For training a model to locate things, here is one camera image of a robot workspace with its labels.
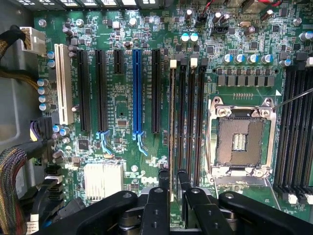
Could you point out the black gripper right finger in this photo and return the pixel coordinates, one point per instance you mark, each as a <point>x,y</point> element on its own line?
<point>205,215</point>

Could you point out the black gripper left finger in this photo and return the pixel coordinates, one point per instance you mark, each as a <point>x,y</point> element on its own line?
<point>156,210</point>

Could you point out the silver finned chipset heatsink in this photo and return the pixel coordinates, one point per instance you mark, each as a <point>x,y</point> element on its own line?
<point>102,181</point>

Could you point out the silver CPU socket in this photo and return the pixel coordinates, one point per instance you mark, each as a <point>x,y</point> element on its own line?
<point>240,139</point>

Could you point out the green PC motherboard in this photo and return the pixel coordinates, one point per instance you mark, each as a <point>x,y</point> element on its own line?
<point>122,98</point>

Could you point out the long black expansion slot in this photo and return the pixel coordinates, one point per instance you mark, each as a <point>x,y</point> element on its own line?
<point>101,90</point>
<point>156,90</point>
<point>84,90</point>

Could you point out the blue expansion slot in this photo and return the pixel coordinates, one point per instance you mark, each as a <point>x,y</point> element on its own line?
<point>137,90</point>

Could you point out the thin metal locking lever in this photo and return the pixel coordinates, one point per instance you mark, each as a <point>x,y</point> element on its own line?
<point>293,98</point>

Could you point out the short black expansion slot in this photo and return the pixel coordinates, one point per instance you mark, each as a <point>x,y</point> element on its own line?
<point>118,62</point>

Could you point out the white PCI expansion slot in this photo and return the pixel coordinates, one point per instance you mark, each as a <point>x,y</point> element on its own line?
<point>63,83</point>

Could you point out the grey metal PC case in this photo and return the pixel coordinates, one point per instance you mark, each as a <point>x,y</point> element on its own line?
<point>14,102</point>

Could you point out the black fan header connector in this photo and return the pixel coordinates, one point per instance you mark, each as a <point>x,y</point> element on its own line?
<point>201,19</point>

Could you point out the white power connector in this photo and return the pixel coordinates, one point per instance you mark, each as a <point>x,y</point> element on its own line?
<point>33,39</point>

